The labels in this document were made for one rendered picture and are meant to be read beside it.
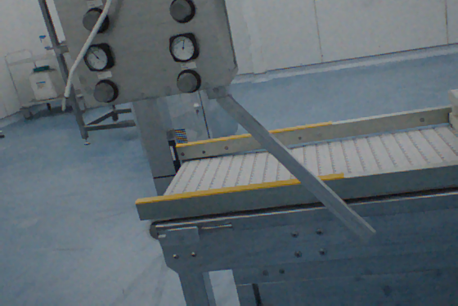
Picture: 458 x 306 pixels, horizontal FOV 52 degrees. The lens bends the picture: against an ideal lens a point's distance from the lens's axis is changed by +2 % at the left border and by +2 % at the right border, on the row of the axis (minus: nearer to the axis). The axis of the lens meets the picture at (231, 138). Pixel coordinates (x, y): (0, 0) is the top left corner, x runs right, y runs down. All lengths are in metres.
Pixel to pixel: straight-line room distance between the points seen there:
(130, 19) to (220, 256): 0.41
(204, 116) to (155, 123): 2.29
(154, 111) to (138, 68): 0.36
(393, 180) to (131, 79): 0.41
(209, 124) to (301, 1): 2.89
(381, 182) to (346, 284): 0.23
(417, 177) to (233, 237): 0.30
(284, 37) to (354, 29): 0.84
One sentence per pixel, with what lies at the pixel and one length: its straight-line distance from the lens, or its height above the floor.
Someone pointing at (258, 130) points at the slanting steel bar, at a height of 0.96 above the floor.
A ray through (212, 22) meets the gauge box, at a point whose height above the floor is 1.12.
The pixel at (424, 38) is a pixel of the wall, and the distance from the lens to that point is 5.85.
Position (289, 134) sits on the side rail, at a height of 0.85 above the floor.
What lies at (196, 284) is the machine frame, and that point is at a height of 0.50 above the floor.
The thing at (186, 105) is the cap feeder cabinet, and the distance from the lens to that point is 3.34.
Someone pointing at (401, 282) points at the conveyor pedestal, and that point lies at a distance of 0.89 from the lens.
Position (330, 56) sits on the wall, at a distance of 5.90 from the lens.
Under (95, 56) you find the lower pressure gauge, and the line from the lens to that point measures 0.68.
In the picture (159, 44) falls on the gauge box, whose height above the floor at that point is 1.11.
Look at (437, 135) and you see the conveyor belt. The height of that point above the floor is 0.82.
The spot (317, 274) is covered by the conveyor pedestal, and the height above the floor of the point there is 0.66.
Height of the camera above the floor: 1.16
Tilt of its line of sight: 17 degrees down
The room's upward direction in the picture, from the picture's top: 12 degrees counter-clockwise
